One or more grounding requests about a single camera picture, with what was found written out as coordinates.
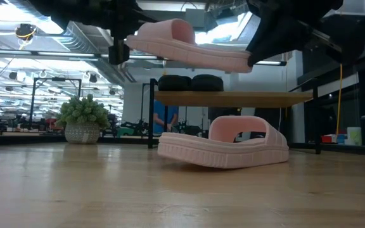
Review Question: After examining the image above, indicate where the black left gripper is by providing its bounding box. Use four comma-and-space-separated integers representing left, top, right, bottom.
74, 0, 158, 39

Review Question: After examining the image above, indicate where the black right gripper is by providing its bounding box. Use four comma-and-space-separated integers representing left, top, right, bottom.
245, 0, 345, 67

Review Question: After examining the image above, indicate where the pink slide sandal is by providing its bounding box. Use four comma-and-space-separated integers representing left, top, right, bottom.
157, 115, 290, 170
125, 18, 253, 74

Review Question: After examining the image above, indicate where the long ceiling light bar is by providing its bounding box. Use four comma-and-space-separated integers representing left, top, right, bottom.
0, 48, 288, 67

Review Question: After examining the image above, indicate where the person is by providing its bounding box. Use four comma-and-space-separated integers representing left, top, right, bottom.
153, 100, 180, 134

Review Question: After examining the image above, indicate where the pale green spiky potted plant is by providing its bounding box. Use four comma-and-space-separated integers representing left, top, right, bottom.
54, 94, 111, 145

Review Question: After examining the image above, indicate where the white and green container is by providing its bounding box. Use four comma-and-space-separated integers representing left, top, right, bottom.
347, 126, 363, 146

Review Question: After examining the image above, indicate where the wooden shelf with black frame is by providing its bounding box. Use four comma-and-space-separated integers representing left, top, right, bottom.
147, 78, 322, 155

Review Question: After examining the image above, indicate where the yellow cable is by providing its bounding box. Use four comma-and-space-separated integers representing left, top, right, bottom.
335, 62, 343, 137

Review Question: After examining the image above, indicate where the black aluminium table frame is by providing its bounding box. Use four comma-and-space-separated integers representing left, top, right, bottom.
0, 132, 365, 158

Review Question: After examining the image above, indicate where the black background rig frame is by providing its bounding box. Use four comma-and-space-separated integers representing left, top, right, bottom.
28, 77, 83, 127

